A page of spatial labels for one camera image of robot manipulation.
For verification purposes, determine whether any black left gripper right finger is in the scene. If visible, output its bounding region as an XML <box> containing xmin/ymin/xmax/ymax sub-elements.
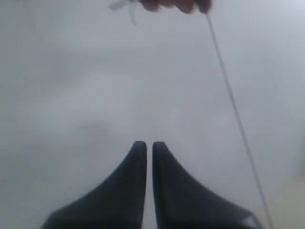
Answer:
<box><xmin>152</xmin><ymin>142</ymin><xmax>262</xmax><ymax>229</ymax></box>

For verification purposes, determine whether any thin dark string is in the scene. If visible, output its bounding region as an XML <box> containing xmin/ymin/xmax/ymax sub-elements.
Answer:
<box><xmin>204</xmin><ymin>13</ymin><xmax>275</xmax><ymax>229</ymax></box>

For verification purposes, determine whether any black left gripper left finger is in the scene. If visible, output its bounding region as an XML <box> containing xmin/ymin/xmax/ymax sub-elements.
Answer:
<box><xmin>42</xmin><ymin>141</ymin><xmax>147</xmax><ymax>229</ymax></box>

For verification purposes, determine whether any person's hand holding string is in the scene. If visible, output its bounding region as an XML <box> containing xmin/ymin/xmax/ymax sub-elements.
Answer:
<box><xmin>139</xmin><ymin>0</ymin><xmax>213</xmax><ymax>14</ymax></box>

